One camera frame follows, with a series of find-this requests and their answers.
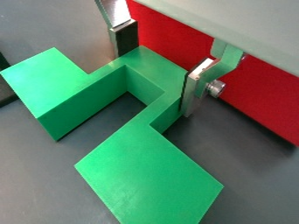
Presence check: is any red base board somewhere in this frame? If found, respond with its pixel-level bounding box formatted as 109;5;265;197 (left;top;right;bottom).
125;0;299;146

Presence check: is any black fixture stand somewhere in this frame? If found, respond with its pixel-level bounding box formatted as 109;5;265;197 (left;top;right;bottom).
0;53;18;108

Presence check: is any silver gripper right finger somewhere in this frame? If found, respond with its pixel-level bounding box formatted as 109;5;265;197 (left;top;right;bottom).
180;38;245;117

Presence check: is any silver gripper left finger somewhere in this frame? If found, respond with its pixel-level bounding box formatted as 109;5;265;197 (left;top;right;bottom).
94;0;138;57

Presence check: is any green bridge-shaped object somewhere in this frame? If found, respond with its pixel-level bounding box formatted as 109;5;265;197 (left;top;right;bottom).
0;46;223;224

